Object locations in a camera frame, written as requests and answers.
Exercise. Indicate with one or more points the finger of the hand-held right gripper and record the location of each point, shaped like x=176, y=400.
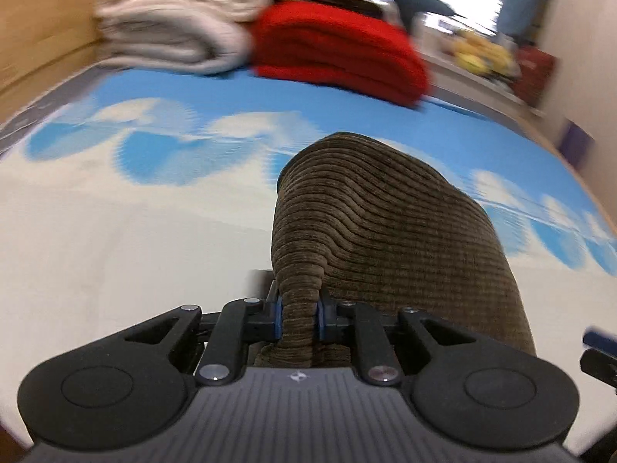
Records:
x=597, y=336

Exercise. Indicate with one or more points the cream folded quilt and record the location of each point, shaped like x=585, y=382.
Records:
x=168, y=24

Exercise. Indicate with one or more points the yellow duck plush toy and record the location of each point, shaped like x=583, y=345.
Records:
x=477, y=55

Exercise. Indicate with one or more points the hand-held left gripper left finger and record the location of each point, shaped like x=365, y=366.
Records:
x=276, y=318

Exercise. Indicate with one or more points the wooden headboard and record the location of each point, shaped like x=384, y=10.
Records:
x=43, y=24

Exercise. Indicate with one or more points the blue and white bed sheet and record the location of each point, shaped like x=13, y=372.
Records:
x=120, y=251

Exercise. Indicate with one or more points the red folded blanket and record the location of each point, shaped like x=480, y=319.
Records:
x=337, y=53

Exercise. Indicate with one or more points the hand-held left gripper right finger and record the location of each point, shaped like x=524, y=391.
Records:
x=322, y=320

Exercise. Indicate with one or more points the red patterned cushion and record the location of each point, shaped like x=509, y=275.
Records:
x=535, y=72

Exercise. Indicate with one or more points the blue curtain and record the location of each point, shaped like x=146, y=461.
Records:
x=523, y=0

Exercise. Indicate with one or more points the purple mat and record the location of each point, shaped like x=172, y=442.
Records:
x=576, y=142

